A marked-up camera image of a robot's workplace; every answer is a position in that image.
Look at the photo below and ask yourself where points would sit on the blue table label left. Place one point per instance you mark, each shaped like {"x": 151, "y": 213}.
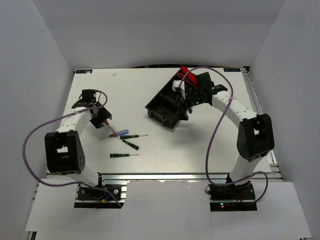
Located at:
{"x": 83, "y": 71}

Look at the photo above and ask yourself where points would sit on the blue table label right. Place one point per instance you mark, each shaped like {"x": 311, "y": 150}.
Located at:
{"x": 231, "y": 70}

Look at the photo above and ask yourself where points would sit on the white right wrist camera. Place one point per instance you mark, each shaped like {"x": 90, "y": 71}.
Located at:
{"x": 179, "y": 86}

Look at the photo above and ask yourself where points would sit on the aluminium table edge rail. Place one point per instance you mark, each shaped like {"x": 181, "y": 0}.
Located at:
{"x": 262, "y": 124}

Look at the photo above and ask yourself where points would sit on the black three-compartment bin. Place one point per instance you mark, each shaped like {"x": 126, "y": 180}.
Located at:
{"x": 160, "y": 108}

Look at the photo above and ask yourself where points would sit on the green black precision screwdriver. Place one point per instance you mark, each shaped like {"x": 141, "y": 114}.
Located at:
{"x": 133, "y": 146}
{"x": 121, "y": 155}
{"x": 125, "y": 137}

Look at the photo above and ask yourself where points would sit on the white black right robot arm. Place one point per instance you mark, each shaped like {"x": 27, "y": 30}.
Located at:
{"x": 250, "y": 150}

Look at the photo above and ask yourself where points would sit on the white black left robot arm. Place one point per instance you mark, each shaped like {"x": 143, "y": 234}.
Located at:
{"x": 63, "y": 148}

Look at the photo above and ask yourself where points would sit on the blue table label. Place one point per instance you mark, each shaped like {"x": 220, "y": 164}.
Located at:
{"x": 231, "y": 70}
{"x": 83, "y": 71}

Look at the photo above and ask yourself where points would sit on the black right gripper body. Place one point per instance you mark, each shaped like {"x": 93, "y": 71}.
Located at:
{"x": 193, "y": 99}

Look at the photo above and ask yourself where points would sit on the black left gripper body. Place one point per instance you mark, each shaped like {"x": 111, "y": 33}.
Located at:
{"x": 101, "y": 115}

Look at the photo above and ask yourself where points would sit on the blue red screwdriver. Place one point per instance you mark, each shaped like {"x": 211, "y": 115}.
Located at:
{"x": 106, "y": 123}
{"x": 116, "y": 134}

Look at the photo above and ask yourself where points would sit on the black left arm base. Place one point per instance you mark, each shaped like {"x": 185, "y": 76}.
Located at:
{"x": 88, "y": 198}

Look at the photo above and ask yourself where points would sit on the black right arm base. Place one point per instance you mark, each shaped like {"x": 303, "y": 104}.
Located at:
{"x": 231, "y": 198}

